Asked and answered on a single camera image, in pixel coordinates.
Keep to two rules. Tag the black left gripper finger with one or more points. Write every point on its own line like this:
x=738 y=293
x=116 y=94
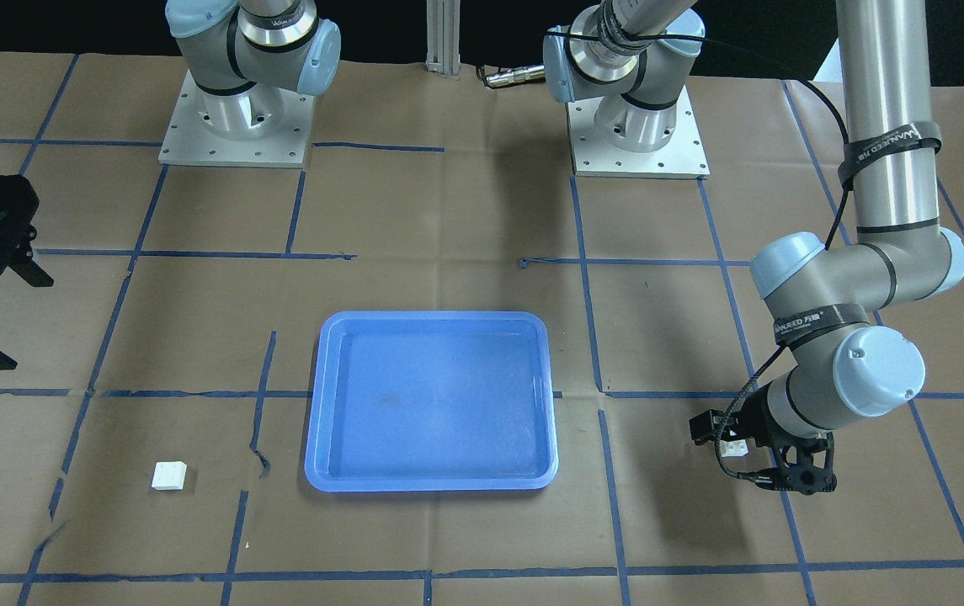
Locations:
x=708 y=427
x=770 y=479

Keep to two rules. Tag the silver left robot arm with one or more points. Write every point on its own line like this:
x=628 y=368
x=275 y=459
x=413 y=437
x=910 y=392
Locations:
x=621 y=69

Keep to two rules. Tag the silver cable connector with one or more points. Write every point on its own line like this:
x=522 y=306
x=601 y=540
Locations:
x=498 y=78

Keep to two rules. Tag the blue plastic tray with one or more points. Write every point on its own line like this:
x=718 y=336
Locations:
x=432 y=401

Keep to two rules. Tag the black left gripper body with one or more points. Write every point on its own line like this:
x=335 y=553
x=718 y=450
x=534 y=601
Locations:
x=756 y=418

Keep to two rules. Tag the aluminium frame post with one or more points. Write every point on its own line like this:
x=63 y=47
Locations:
x=442 y=38

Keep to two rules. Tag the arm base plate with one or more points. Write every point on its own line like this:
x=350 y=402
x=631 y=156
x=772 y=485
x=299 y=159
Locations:
x=261 y=127
x=611 y=138

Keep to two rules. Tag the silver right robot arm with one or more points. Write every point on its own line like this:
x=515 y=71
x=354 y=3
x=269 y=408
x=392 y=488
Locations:
x=255 y=70

